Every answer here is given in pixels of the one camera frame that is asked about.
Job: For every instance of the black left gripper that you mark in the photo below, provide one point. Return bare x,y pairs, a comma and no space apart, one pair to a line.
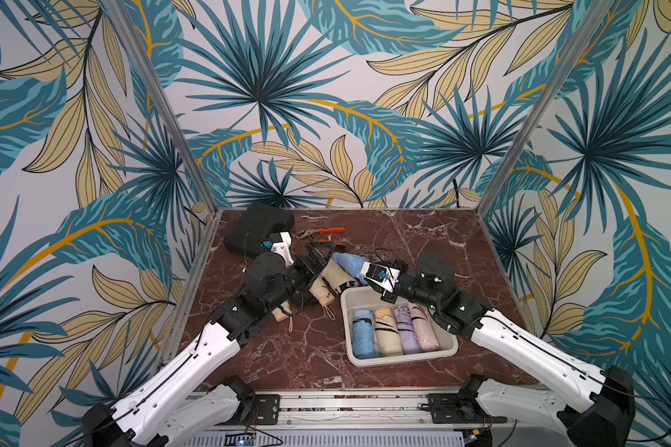
313,269

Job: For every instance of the beige umbrella with black strap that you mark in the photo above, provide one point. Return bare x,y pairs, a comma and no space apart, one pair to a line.
283,312

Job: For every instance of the lilac umbrella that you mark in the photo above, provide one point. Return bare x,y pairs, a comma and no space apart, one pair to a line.
405,328

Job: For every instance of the blue umbrella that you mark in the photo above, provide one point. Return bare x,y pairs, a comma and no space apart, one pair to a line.
363,334
351,264

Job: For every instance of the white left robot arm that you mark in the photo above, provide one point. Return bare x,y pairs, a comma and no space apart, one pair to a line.
160,412

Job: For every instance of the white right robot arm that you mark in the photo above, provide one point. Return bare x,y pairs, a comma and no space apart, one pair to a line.
591,406

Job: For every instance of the beige folded umbrella by box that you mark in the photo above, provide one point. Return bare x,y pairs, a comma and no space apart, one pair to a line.
337,279

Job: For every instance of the black plastic tool case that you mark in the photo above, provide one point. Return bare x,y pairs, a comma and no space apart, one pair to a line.
255,227

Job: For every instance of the green circuit board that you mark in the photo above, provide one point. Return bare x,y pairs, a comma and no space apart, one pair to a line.
239,440

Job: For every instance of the orange handled pliers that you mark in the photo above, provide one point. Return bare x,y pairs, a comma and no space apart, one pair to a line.
323,236

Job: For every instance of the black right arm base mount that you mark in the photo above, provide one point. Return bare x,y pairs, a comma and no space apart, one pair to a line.
460,407

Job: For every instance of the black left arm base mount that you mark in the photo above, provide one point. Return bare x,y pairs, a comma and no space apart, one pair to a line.
257,408

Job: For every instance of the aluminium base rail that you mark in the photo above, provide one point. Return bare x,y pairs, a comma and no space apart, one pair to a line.
350,410

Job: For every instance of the aluminium frame post right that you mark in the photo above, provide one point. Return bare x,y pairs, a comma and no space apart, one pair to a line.
580,38

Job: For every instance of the aluminium frame post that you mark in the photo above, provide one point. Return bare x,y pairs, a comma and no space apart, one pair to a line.
130,39
580,38

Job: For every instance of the aluminium frame post left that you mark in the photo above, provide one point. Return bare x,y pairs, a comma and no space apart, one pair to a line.
130,39

